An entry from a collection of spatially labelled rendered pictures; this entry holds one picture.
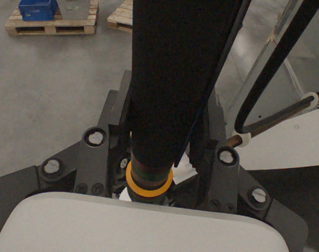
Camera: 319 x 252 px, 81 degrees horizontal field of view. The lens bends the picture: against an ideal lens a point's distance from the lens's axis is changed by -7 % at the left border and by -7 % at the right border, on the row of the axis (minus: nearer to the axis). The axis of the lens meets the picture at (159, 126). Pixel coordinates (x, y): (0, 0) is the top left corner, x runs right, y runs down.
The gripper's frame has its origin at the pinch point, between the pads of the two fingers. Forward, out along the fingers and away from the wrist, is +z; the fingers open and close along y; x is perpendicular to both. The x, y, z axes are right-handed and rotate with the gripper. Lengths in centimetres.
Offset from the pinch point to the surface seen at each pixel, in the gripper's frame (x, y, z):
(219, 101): -36, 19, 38
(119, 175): -28.7, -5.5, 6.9
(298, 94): -53, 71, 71
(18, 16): -137, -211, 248
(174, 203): -31.8, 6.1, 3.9
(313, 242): -10.0, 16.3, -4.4
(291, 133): -26.6, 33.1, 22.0
